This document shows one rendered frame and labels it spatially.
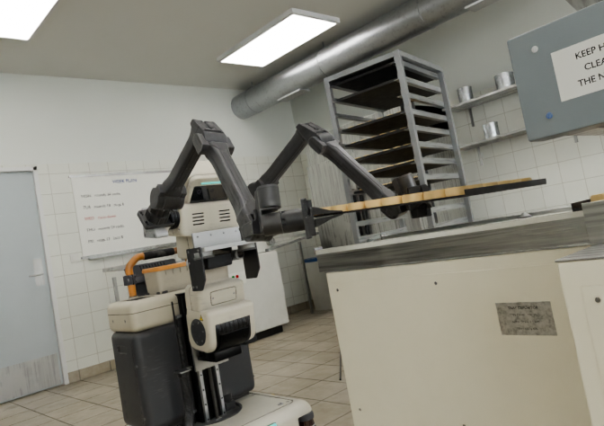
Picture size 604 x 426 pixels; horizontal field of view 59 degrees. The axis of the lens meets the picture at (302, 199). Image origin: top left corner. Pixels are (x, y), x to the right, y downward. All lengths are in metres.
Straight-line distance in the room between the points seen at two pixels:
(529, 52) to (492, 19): 5.05
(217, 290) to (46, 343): 3.64
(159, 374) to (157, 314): 0.24
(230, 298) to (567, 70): 1.61
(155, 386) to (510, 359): 1.51
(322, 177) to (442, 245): 4.81
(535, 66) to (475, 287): 0.49
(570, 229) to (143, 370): 1.70
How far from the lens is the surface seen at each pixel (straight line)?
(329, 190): 5.89
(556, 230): 1.08
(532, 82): 0.87
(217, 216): 2.14
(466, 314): 1.19
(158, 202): 1.91
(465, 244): 1.17
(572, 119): 0.85
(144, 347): 2.26
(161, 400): 2.32
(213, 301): 2.11
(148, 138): 6.24
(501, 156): 5.75
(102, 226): 5.79
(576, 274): 0.87
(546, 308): 1.11
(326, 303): 6.77
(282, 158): 2.07
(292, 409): 2.31
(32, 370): 5.60
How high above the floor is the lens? 0.94
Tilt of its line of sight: 4 degrees up
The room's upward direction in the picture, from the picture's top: 10 degrees counter-clockwise
